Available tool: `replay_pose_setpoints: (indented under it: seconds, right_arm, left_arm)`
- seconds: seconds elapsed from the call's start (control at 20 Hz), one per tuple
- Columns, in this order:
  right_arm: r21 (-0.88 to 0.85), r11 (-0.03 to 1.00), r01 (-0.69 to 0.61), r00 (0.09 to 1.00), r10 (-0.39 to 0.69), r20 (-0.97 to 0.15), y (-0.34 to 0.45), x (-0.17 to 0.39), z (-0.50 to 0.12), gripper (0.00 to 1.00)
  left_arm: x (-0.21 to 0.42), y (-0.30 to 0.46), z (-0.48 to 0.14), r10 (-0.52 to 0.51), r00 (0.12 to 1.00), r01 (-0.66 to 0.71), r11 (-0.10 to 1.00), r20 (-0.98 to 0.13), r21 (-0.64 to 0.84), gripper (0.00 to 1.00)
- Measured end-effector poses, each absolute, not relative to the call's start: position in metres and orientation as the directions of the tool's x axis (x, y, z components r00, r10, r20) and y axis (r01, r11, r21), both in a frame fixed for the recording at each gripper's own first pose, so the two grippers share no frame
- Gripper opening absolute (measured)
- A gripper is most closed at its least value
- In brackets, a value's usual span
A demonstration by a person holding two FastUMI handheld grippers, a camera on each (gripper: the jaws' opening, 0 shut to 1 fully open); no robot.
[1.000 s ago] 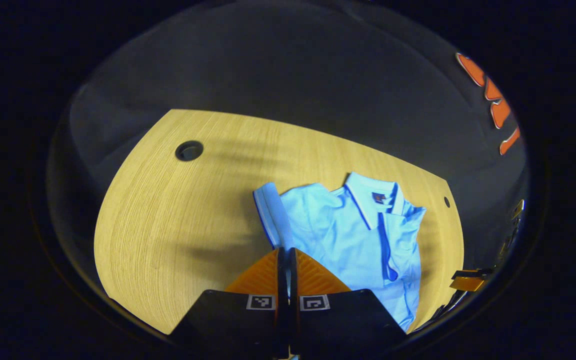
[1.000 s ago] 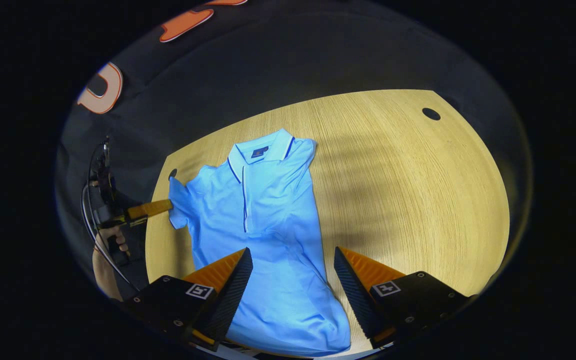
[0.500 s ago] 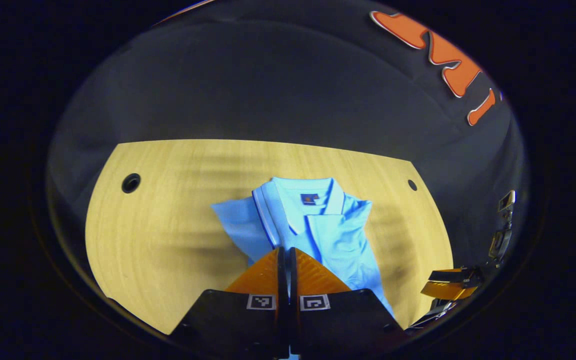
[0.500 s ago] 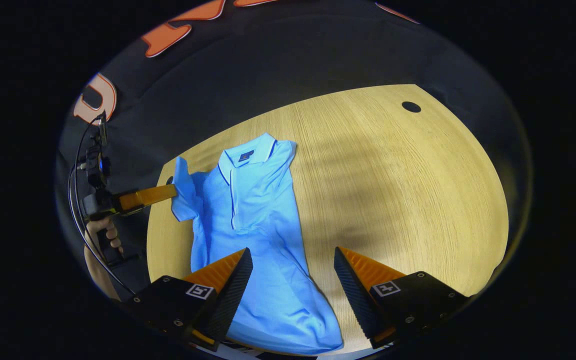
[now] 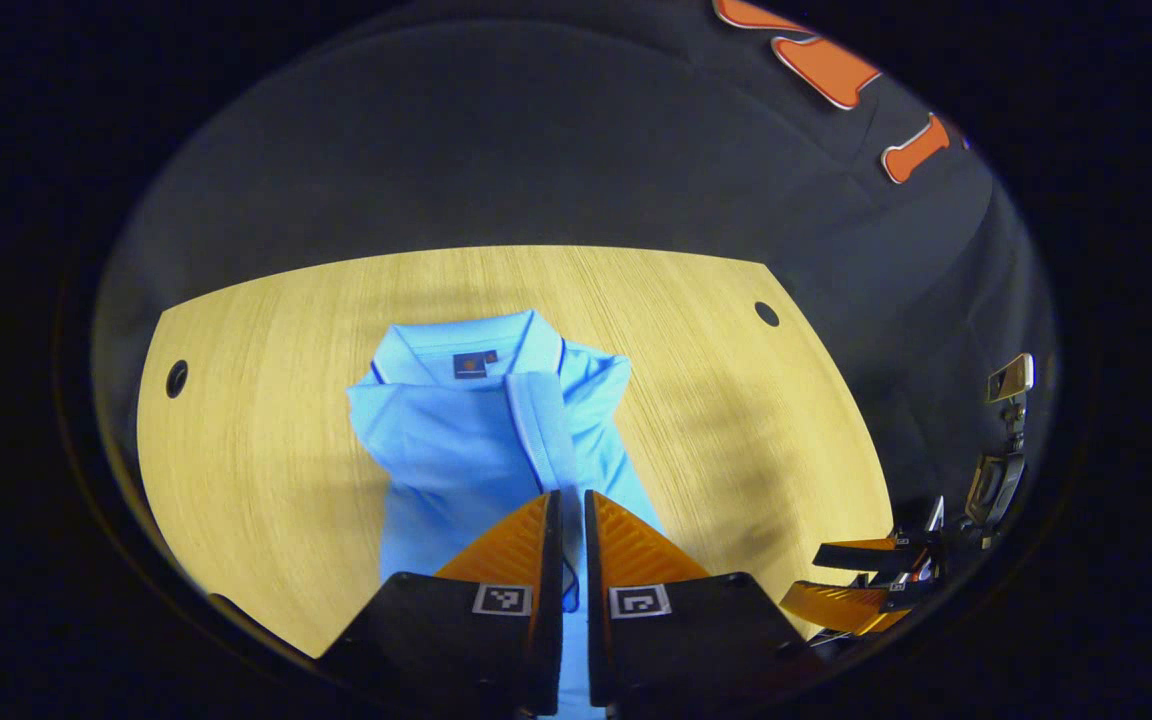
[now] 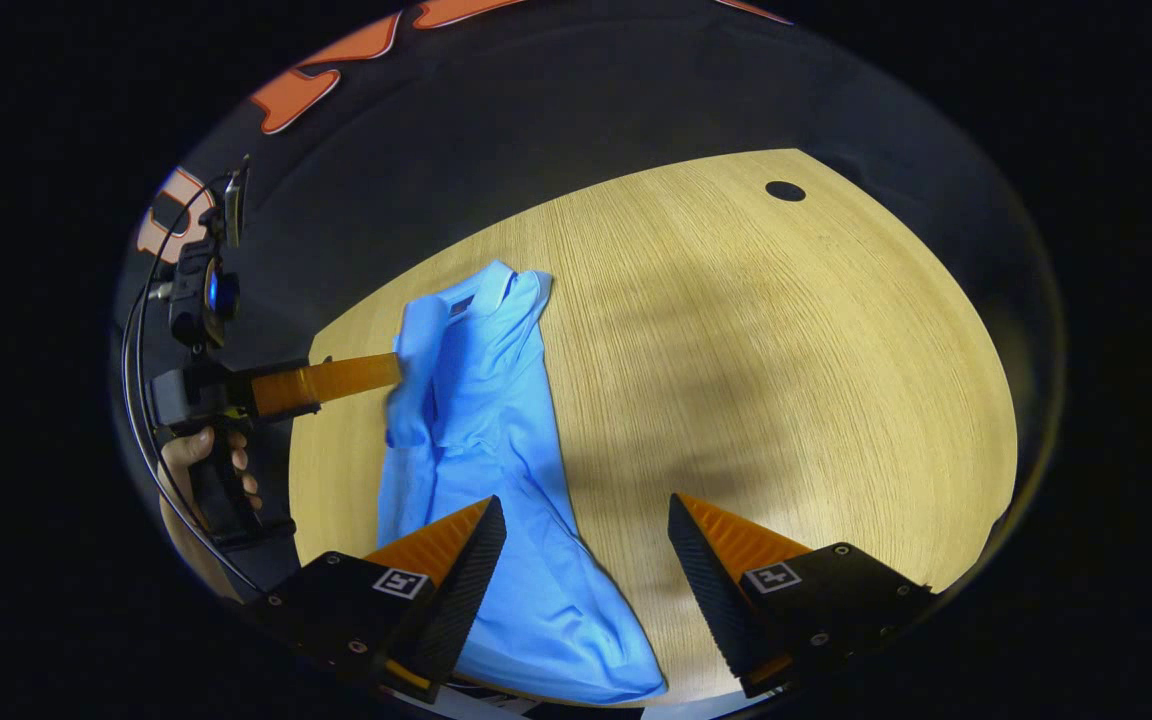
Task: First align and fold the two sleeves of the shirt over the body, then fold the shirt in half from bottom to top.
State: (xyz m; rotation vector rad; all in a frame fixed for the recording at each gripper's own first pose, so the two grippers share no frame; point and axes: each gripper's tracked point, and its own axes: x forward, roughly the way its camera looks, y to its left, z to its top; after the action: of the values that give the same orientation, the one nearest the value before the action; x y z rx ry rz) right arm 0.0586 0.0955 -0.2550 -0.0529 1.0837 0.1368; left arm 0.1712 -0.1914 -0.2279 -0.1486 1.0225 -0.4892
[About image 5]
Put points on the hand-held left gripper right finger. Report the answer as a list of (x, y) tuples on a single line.
[(591, 545)]

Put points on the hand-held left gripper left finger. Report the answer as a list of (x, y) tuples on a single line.
[(555, 545)]

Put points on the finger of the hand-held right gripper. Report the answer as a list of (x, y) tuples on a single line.
[(866, 555), (836, 605)]

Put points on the light blue T-shirt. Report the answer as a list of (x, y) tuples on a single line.
[(456, 440)]

